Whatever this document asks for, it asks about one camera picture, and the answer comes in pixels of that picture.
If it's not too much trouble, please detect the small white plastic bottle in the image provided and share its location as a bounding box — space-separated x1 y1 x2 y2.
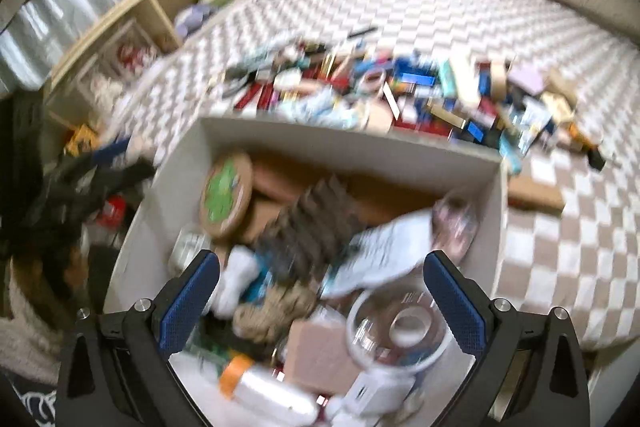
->
215 244 261 318

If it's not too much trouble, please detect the yellow orange box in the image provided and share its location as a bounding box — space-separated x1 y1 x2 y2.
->
65 124 101 158

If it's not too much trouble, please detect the pile of small mixed goods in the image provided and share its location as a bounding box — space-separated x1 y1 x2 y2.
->
220 27 608 172

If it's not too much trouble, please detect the purple plush toy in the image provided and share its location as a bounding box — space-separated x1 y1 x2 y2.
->
175 4 216 38

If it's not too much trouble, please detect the white printed paper packet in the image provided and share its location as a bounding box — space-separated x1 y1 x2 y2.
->
320 207 436 300

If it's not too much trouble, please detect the dark ribbed foam block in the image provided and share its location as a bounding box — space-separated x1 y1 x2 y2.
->
257 174 363 275

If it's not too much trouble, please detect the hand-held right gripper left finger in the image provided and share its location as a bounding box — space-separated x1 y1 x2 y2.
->
55 249 221 427

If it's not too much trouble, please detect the grey curtain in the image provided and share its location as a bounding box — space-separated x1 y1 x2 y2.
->
0 0 251 98

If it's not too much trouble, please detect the brown cardboard sheet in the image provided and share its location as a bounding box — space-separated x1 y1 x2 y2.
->
250 154 446 248

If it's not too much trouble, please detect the clear round plastic container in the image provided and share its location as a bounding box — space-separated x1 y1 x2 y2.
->
346 282 456 370

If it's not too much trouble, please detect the white bottle orange cap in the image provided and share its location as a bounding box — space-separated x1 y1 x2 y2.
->
218 354 321 425

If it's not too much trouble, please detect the beige white checkered blanket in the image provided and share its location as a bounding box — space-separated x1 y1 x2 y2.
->
107 0 640 353

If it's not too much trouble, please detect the clear round pink patterned case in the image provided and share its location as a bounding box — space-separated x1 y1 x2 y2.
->
432 192 481 265

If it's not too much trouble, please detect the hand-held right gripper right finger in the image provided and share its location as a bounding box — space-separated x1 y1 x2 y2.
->
422 249 593 427

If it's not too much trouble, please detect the beige knitted cloth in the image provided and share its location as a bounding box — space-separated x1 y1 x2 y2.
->
0 257 81 383

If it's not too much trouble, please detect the clear display case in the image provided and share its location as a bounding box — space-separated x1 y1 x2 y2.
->
75 19 166 108

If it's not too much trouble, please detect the flat brown cardboard piece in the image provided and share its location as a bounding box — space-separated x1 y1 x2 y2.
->
507 174 566 212

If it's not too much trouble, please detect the white box container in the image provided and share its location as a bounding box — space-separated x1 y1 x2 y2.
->
102 114 508 427

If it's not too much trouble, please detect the pink block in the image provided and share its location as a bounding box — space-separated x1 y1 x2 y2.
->
282 319 373 395

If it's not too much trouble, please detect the beige twine ball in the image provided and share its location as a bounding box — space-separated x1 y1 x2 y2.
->
232 282 321 348

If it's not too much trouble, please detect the white charger plug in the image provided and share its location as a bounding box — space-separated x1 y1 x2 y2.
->
327 364 416 427

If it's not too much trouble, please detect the round cork coaster green print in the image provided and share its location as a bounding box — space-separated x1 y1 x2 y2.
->
199 151 255 239

